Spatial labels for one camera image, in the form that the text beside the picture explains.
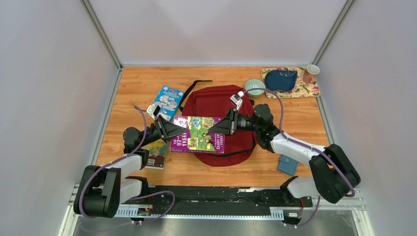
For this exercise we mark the pale blue ceramic bowl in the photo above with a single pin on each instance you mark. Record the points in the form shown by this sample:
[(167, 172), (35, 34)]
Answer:
[(257, 87)]

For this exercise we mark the dark blue pencil pouch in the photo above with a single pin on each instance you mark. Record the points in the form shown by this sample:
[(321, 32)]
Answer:
[(281, 80)]

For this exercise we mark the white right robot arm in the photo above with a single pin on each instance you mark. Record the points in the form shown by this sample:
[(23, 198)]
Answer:
[(333, 176)]

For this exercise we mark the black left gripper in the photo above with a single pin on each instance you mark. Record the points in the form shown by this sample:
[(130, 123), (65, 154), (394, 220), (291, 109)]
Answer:
[(165, 130)]

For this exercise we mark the red student backpack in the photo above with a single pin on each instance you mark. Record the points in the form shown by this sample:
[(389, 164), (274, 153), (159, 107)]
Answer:
[(216, 102)]

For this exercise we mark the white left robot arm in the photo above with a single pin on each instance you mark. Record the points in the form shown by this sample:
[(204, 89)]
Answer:
[(103, 188)]

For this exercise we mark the pink mug white inside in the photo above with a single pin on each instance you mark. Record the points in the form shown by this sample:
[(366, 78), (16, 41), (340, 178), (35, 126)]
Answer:
[(310, 73)]

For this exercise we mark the teal blue wallet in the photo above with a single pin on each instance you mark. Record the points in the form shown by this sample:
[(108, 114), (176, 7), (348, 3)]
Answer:
[(287, 165)]

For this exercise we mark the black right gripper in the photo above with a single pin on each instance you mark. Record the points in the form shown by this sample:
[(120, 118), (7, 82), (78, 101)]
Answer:
[(227, 125)]

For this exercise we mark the green yellow book underneath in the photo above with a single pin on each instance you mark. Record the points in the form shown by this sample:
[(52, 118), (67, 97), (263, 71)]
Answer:
[(157, 154)]

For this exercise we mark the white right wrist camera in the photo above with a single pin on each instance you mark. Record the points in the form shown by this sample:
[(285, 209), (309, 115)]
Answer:
[(237, 100)]

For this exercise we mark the blue puzzle box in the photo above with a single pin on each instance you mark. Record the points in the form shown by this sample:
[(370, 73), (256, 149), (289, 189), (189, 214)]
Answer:
[(169, 99)]

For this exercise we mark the purple children's book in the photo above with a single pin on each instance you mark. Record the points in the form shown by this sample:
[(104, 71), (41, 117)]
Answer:
[(197, 139)]

